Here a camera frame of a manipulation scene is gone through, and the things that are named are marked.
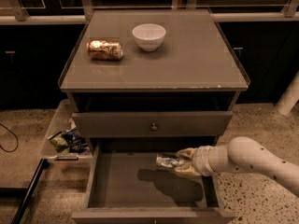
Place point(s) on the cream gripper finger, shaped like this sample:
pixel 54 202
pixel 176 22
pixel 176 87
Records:
pixel 187 170
pixel 187 153

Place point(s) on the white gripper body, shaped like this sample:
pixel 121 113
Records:
pixel 201 160

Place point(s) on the silver blue redbull can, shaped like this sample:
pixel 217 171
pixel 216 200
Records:
pixel 169 161

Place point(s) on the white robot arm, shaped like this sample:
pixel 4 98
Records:
pixel 241 155

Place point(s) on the grey top drawer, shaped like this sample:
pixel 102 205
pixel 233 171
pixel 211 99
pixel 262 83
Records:
pixel 137 124

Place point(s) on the round brass drawer knob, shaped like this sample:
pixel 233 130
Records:
pixel 153 127

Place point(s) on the open grey middle drawer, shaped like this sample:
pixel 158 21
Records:
pixel 126 187

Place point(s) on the grey wooden drawer cabinet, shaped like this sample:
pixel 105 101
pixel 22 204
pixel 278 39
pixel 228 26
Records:
pixel 193 70

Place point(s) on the gold soda can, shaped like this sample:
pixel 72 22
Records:
pixel 103 49

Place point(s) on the dark blue snack bag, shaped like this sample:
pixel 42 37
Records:
pixel 75 141

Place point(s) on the white ceramic bowl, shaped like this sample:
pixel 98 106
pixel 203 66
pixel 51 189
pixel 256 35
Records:
pixel 149 36

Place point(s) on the clear plastic storage bin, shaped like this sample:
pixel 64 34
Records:
pixel 61 122

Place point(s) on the green snack bag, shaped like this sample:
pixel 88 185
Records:
pixel 59 143

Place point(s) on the black metal floor frame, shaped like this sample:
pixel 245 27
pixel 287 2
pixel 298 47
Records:
pixel 23 195

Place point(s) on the metal window railing frame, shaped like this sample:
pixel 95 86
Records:
pixel 81 11

